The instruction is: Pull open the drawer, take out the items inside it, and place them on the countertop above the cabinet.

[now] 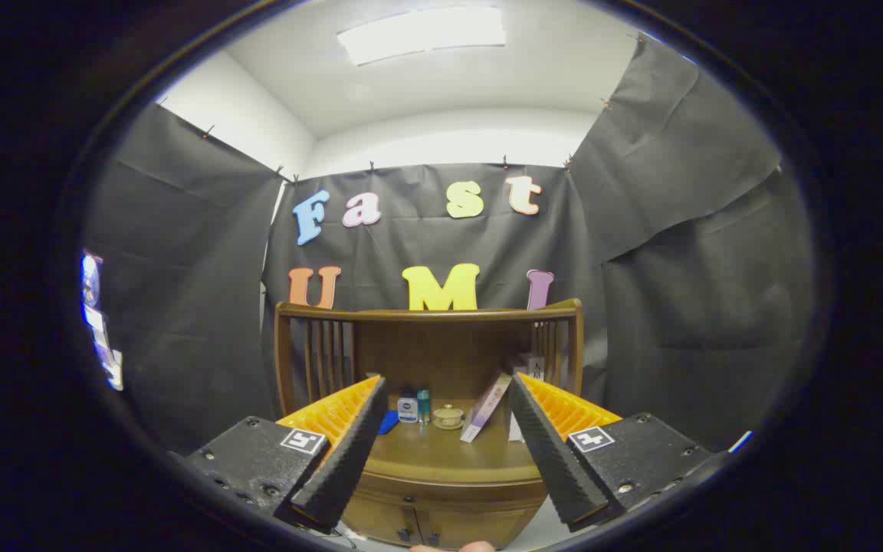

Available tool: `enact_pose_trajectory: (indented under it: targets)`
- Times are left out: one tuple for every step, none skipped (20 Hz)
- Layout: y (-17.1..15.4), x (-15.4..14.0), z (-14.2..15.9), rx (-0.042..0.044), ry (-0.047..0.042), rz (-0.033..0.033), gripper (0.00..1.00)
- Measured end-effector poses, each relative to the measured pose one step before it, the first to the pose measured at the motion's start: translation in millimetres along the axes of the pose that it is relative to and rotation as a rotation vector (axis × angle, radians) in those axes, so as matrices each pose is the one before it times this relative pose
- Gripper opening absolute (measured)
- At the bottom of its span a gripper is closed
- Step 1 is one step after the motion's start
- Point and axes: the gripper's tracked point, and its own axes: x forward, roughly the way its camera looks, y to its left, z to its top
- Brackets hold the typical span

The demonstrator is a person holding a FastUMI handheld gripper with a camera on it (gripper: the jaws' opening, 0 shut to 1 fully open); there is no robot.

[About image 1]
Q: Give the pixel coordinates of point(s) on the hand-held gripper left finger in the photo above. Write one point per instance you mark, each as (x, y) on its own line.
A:
(349, 468)

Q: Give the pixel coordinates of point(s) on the blue cloth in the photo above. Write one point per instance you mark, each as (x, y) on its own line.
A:
(388, 422)

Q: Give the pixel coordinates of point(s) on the lidded ceramic tea cup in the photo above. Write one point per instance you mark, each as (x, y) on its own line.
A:
(448, 418)

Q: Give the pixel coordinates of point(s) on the thick white book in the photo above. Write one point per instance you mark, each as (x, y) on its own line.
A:
(538, 366)

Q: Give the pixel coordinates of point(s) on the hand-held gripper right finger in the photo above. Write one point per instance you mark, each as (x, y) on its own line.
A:
(556, 468)

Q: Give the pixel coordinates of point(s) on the clear blue bottle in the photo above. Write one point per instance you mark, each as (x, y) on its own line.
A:
(424, 406)

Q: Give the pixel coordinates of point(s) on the wooden drawer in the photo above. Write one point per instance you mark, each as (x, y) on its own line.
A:
(449, 491)

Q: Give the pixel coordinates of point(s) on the wooden cabinet door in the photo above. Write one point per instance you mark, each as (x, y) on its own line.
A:
(392, 521)
(480, 529)

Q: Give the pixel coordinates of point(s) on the bright printed panel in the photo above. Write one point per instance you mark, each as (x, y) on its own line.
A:
(100, 330)

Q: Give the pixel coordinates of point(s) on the ceiling light panel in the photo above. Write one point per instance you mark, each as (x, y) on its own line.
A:
(422, 34)

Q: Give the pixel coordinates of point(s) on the purple book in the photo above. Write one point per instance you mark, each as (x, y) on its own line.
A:
(487, 406)

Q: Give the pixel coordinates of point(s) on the white bottle with blue cap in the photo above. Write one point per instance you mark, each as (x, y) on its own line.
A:
(408, 410)

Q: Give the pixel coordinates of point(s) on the wooden cabinet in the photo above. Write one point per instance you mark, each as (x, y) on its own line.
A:
(441, 345)

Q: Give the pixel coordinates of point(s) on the wooden countertop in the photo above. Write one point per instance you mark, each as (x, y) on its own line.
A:
(441, 452)

